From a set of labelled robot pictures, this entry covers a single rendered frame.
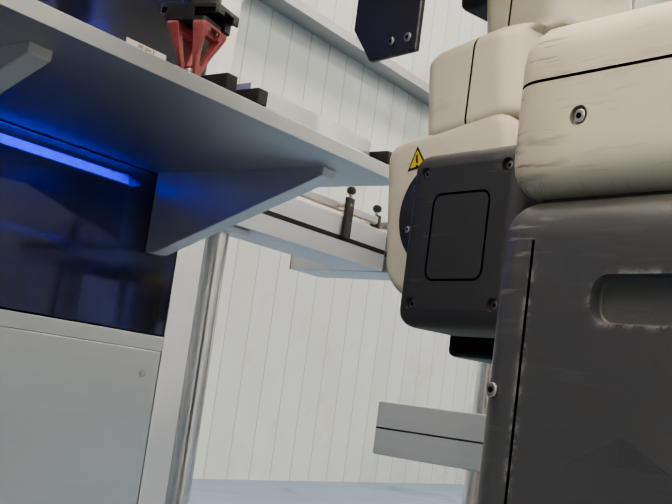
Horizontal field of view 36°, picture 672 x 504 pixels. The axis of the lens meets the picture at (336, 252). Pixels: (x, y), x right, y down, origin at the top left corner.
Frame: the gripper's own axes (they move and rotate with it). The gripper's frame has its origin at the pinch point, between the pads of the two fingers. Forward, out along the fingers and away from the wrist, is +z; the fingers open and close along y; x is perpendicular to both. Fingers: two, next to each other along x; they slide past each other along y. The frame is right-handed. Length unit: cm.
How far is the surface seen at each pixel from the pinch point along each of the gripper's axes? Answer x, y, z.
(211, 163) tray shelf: -5.7, -2.6, 12.4
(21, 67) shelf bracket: 41.6, -7.0, 14.1
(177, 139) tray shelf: 7.2, -4.6, 12.2
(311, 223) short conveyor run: -68, 9, 10
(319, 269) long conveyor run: -101, 21, 15
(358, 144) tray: -7.7, -24.9, 8.0
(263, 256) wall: -415, 204, -27
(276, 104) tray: 9.8, -20.4, 7.7
